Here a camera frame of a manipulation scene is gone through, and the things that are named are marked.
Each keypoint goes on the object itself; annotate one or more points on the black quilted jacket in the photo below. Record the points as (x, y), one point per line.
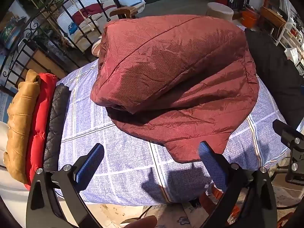
(55, 128)

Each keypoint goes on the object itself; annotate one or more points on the black cloth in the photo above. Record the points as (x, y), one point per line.
(270, 61)

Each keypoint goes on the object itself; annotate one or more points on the tan padded jacket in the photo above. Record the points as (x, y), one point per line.
(20, 123)

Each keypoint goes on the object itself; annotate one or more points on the orange bucket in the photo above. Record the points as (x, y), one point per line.
(249, 17)

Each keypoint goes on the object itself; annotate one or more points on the red padded jacket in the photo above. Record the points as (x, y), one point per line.
(40, 123)

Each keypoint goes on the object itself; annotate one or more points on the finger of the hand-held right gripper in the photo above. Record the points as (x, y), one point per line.
(286, 131)
(295, 171)

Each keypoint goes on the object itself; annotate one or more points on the white swing bed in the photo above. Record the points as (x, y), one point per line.
(95, 11)

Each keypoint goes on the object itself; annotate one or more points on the white folding rack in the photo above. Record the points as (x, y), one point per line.
(291, 35)

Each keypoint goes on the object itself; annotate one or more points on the round white stool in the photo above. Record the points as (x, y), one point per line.
(219, 10)

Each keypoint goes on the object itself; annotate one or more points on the black iron railing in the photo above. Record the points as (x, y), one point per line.
(35, 26)

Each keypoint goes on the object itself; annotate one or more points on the blue checked bedsheet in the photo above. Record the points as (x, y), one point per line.
(118, 147)

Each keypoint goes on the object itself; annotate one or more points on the orange patterned cloth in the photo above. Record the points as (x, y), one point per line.
(213, 201)

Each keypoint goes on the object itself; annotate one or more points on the wooden cabinet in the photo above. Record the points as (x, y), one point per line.
(45, 64)

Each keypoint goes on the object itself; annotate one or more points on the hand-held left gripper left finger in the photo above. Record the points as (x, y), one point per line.
(91, 159)

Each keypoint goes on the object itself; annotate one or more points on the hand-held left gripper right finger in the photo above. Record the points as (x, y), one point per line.
(210, 163)

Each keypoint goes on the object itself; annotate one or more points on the wooden chair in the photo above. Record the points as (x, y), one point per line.
(124, 11)

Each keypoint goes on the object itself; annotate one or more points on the maroon padded jacket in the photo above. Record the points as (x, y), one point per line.
(173, 80)

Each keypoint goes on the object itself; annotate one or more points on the white cloth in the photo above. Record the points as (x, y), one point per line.
(10, 182)

